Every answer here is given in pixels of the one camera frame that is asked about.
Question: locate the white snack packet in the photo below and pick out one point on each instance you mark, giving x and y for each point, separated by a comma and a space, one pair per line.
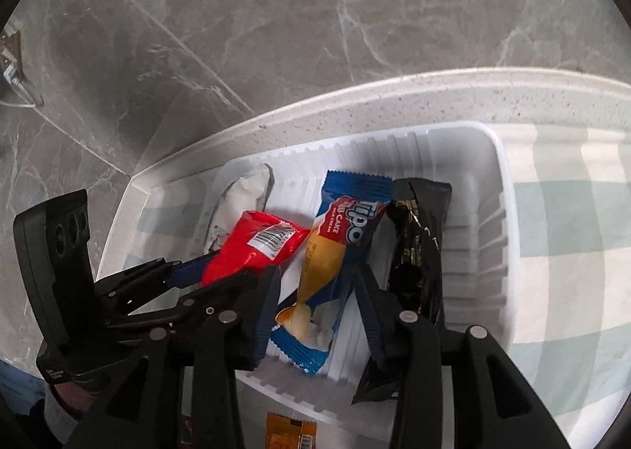
241, 202

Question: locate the black snack packet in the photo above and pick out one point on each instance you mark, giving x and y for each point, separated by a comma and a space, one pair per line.
419, 251

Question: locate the orange snack packet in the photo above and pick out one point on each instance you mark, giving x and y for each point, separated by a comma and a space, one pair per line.
288, 434

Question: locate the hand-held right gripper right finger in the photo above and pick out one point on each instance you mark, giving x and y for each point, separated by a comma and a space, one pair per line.
367, 313

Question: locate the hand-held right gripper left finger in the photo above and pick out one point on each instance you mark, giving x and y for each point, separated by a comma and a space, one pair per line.
263, 318

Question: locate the plain red snack packet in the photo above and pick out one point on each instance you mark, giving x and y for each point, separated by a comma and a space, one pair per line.
236, 251

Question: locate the blue yellow cake packet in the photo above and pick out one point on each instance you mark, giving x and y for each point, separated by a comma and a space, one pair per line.
320, 261

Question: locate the white plastic tray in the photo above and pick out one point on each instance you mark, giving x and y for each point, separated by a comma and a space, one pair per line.
473, 173

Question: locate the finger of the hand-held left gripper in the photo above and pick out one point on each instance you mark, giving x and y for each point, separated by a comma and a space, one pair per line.
185, 272
212, 293

